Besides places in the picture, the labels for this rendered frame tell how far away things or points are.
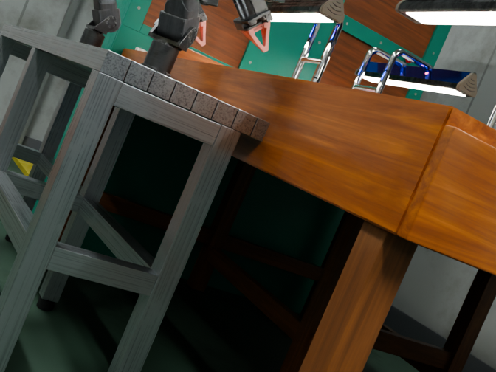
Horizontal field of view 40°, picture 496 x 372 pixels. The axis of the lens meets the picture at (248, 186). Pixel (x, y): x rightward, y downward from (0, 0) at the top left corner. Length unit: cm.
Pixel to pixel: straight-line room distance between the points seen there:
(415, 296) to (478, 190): 282
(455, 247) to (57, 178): 65
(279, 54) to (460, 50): 160
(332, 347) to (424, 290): 277
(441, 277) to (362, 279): 272
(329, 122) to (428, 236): 31
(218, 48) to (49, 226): 163
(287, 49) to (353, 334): 198
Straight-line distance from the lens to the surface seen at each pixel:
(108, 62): 119
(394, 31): 311
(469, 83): 233
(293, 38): 285
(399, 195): 95
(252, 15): 174
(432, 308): 368
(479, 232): 99
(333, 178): 108
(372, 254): 97
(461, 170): 94
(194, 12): 153
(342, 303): 99
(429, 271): 374
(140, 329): 134
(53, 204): 121
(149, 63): 151
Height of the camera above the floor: 61
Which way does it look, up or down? 3 degrees down
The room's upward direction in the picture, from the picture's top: 23 degrees clockwise
